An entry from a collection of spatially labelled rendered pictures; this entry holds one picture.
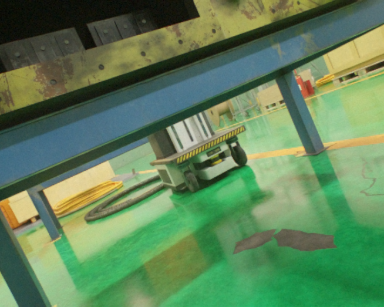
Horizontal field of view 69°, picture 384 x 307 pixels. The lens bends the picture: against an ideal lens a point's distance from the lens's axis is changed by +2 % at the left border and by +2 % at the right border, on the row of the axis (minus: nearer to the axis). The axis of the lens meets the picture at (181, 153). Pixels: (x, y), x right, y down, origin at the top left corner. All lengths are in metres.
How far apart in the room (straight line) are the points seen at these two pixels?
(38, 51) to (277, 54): 0.66
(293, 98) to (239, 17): 1.12
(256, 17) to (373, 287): 0.71
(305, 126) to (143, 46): 1.40
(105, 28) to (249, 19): 0.41
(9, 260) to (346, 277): 1.16
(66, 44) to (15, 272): 0.91
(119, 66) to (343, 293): 0.72
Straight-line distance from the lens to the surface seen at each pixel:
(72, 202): 5.02
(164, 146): 2.51
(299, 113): 1.88
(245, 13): 0.84
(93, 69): 0.63
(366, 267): 0.86
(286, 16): 0.93
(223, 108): 11.15
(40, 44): 0.88
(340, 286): 0.82
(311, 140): 1.91
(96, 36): 0.90
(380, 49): 5.96
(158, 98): 0.67
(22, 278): 1.37
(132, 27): 0.93
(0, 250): 1.35
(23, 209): 6.53
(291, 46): 0.95
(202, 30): 0.75
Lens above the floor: 0.49
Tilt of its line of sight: 4 degrees down
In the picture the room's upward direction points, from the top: 25 degrees counter-clockwise
